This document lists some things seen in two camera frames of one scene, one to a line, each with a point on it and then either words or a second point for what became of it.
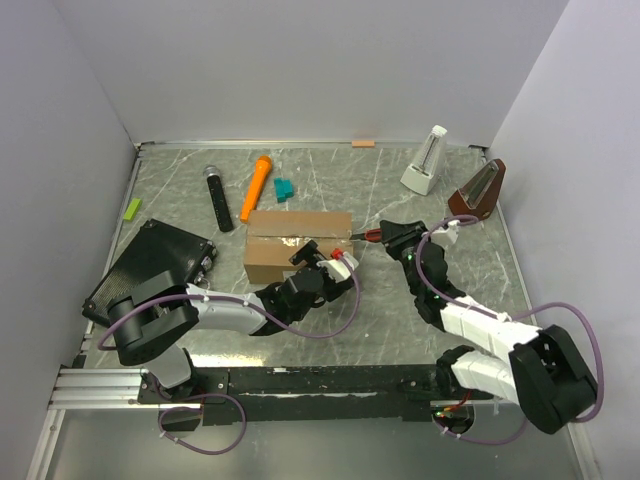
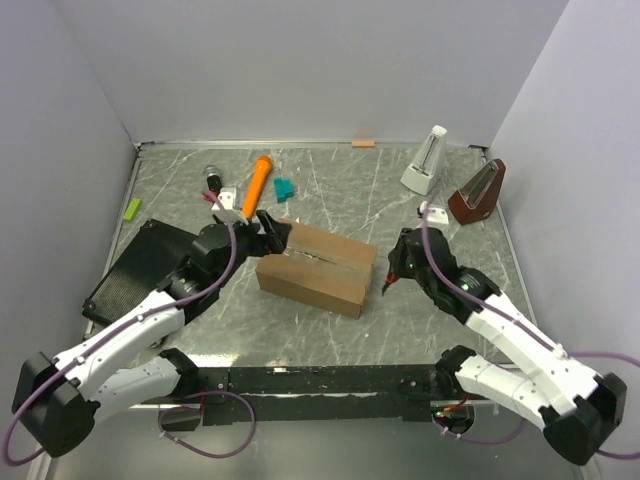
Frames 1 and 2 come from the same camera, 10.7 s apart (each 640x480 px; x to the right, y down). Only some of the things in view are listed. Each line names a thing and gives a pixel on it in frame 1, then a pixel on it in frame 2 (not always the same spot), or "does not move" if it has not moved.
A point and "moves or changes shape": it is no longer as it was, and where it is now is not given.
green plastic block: [133, 209] does not move
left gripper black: [311, 255] → [275, 237]
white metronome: [426, 165] does not move
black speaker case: [155, 248] does not move
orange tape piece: [363, 143] does not move
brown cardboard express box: [273, 236] moves or changes shape
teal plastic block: [284, 189] does not move
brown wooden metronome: [480, 193] does not move
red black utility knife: [372, 235] → [390, 277]
